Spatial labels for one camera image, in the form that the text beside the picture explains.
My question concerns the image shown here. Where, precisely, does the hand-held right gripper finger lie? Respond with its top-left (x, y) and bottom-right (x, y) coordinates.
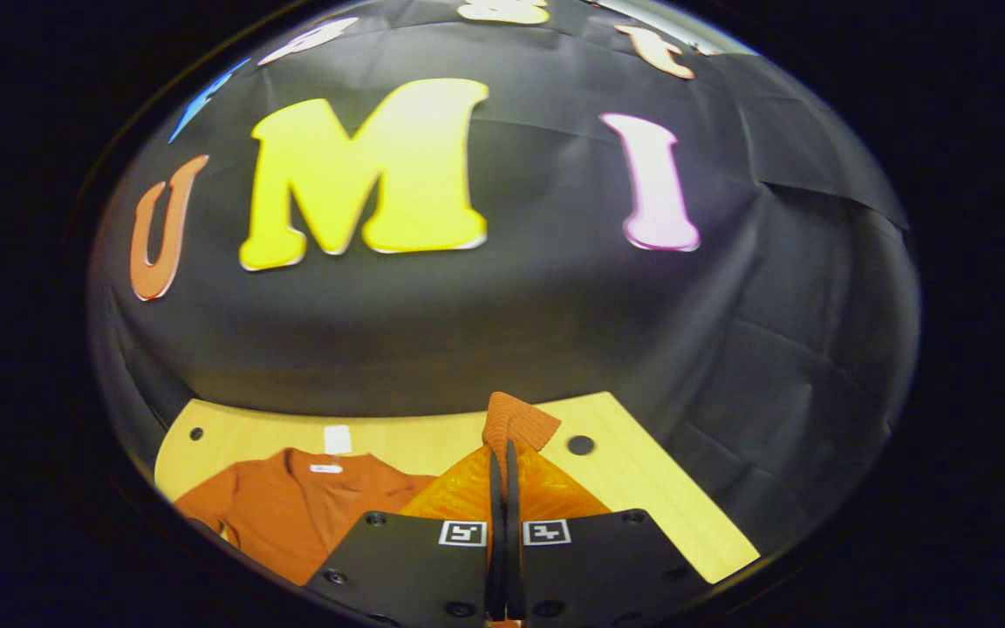
top-left (507, 439), bottom-right (714, 627)
top-left (304, 440), bottom-right (508, 627)

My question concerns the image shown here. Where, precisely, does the orange knit garment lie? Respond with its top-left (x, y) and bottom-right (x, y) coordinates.
top-left (174, 391), bottom-right (563, 587)

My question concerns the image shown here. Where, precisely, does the black backdrop cloth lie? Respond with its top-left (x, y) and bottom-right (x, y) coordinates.
top-left (88, 0), bottom-right (922, 559)

